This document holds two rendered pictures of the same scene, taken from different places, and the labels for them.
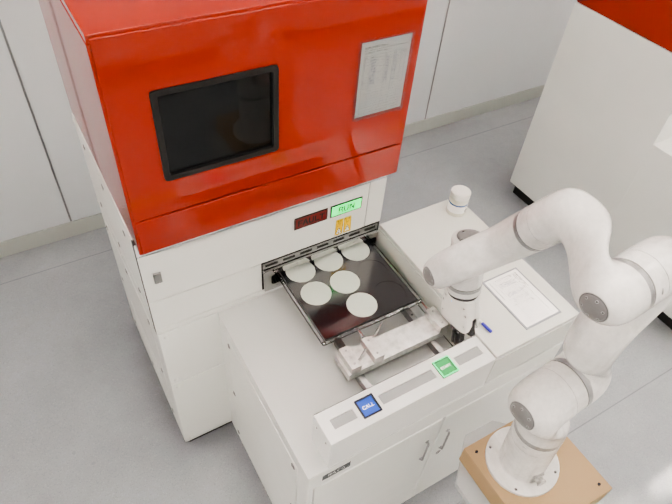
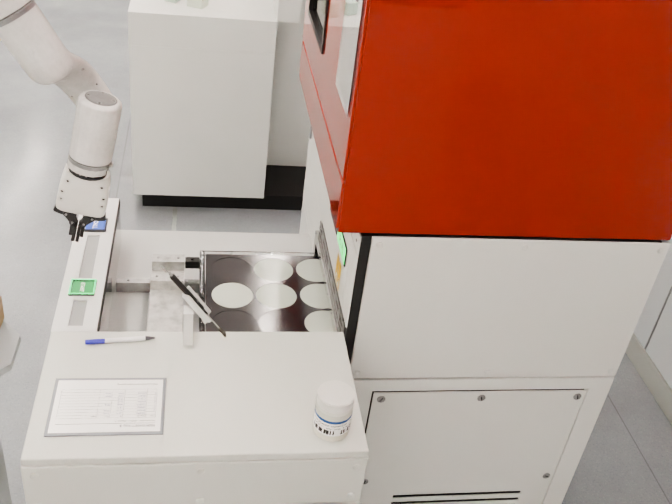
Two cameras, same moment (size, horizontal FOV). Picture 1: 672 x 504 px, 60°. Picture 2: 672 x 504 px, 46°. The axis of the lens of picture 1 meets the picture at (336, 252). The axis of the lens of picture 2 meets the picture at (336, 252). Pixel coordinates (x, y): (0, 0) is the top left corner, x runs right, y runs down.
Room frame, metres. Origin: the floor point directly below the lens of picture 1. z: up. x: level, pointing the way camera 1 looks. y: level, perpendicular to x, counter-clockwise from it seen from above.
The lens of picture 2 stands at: (1.96, -1.43, 2.10)
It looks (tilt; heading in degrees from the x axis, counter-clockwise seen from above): 34 degrees down; 112
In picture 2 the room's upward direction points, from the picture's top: 8 degrees clockwise
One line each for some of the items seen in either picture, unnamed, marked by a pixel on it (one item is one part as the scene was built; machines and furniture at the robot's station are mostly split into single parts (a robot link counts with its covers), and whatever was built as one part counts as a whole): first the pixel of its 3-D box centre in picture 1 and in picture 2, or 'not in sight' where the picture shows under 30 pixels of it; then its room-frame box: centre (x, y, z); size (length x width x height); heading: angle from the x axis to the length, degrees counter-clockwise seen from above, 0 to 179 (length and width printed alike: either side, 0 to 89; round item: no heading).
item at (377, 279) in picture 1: (344, 282); (276, 296); (1.26, -0.04, 0.90); 0.34 x 0.34 x 0.01; 34
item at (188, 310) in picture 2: not in sight; (196, 316); (1.23, -0.35, 1.03); 0.06 x 0.04 x 0.13; 34
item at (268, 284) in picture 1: (322, 259); (326, 293); (1.35, 0.04, 0.89); 0.44 x 0.02 x 0.10; 124
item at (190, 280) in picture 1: (273, 247); (328, 213); (1.26, 0.20, 1.02); 0.82 x 0.03 x 0.40; 124
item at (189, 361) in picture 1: (239, 296); (415, 384); (1.55, 0.39, 0.41); 0.82 x 0.71 x 0.82; 124
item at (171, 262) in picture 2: (349, 359); (168, 262); (0.96, -0.07, 0.89); 0.08 x 0.03 x 0.03; 34
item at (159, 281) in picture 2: (372, 349); (167, 280); (1.00, -0.14, 0.89); 0.08 x 0.03 x 0.03; 34
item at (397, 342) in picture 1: (392, 344); (166, 310); (1.05, -0.20, 0.87); 0.36 x 0.08 x 0.03; 124
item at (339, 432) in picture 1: (405, 398); (90, 280); (0.85, -0.24, 0.89); 0.55 x 0.09 x 0.14; 124
